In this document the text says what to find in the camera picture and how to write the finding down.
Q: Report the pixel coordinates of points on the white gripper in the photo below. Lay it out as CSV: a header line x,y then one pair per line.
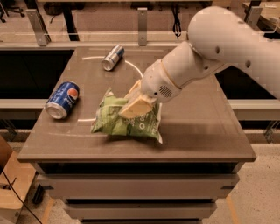
x,y
157,80

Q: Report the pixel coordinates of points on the green jalapeno chip bag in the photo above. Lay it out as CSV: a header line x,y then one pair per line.
x,y
107,119

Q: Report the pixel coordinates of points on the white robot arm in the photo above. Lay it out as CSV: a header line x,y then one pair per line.
x,y
216,37

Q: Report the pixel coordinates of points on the silver blue soda can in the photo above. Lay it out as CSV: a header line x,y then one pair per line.
x,y
112,58

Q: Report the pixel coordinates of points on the white tape arc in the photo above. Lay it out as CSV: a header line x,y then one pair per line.
x,y
95,81

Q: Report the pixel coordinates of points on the blue pepsi can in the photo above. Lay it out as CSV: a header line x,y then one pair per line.
x,y
62,100

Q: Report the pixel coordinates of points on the grey table with drawers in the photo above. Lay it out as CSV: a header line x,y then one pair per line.
x,y
137,180

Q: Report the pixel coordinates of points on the black desk leg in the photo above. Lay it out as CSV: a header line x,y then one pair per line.
x,y
70,27

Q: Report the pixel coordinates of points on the cardboard box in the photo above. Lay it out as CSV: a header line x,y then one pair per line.
x,y
15,181

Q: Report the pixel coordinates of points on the middle metal rail bracket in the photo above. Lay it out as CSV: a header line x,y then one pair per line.
x,y
142,26

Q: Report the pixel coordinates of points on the metal rail bracket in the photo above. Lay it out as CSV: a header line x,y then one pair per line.
x,y
253,16
142,26
39,27

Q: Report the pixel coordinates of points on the left metal rail bracket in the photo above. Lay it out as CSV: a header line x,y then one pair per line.
x,y
39,27

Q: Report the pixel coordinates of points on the right metal rail bracket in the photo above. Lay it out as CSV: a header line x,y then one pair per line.
x,y
253,16

